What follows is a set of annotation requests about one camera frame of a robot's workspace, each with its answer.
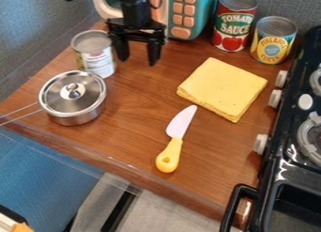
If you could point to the white label can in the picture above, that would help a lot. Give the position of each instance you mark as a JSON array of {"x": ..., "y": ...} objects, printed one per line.
[{"x": 95, "y": 54}]

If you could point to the yellow cloth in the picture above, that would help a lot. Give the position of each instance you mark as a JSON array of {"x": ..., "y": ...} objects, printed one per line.
[{"x": 222, "y": 88}]

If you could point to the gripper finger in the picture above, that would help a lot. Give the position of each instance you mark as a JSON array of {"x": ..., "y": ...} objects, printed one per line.
[
  {"x": 121, "y": 48},
  {"x": 154, "y": 52}
]

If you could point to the red tomato can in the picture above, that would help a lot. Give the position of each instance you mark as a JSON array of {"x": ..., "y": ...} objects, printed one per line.
[{"x": 232, "y": 21}]

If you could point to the yellow pineapple can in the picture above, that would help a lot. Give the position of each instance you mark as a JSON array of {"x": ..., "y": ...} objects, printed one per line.
[{"x": 272, "y": 40}]

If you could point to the silver pot with lid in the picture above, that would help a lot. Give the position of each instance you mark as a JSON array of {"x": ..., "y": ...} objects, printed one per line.
[{"x": 72, "y": 96}]

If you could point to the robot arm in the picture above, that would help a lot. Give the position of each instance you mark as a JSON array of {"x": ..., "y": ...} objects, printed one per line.
[{"x": 134, "y": 8}]

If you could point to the toy stove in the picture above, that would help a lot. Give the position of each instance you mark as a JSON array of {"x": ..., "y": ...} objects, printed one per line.
[{"x": 288, "y": 142}]

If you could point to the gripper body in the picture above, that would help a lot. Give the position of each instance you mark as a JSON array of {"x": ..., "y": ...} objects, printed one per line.
[{"x": 136, "y": 30}]

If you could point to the toy microwave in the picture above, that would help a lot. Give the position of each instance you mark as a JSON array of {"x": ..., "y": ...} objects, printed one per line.
[{"x": 184, "y": 13}]

